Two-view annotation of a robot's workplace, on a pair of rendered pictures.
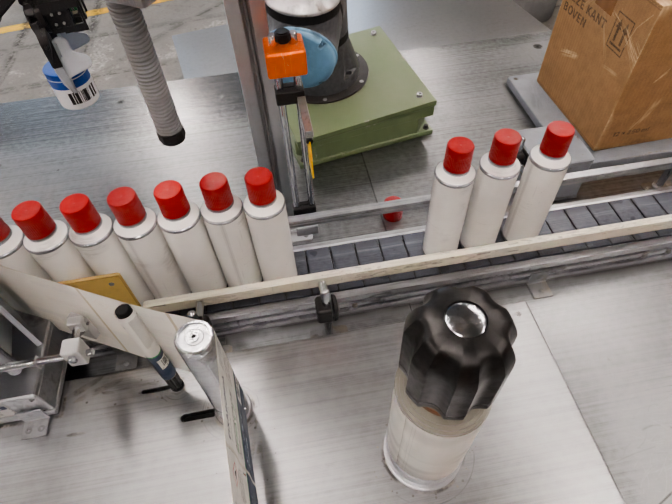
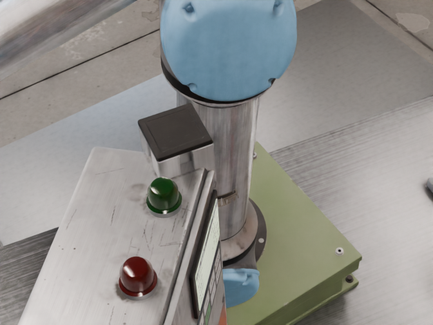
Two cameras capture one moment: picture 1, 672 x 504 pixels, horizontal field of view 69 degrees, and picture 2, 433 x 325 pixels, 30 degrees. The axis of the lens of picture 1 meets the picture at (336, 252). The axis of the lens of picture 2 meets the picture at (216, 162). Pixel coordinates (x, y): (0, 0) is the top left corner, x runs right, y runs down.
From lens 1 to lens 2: 0.50 m
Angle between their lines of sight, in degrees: 9
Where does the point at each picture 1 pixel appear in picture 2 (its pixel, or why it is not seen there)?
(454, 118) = (378, 254)
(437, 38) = (321, 119)
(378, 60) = (272, 200)
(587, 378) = not seen: outside the picture
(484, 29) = (375, 95)
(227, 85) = not seen: hidden behind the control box
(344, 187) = not seen: outside the picture
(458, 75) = (364, 180)
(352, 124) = (269, 313)
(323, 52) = (249, 285)
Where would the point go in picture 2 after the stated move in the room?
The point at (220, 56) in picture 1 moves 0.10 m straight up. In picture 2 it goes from (40, 196) to (28, 158)
